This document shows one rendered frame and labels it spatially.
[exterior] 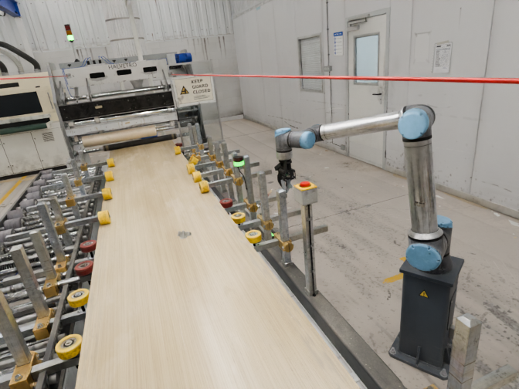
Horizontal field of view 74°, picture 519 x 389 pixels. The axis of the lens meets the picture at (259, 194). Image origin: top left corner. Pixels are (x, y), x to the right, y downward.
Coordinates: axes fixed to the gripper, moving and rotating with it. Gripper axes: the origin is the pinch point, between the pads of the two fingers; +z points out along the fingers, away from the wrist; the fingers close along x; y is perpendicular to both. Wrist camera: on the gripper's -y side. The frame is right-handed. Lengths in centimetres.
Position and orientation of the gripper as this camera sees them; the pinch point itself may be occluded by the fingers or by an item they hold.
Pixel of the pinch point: (286, 190)
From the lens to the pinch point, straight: 203.3
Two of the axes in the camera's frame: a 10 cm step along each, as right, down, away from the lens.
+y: 3.8, 3.1, -8.7
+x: 9.2, -2.3, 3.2
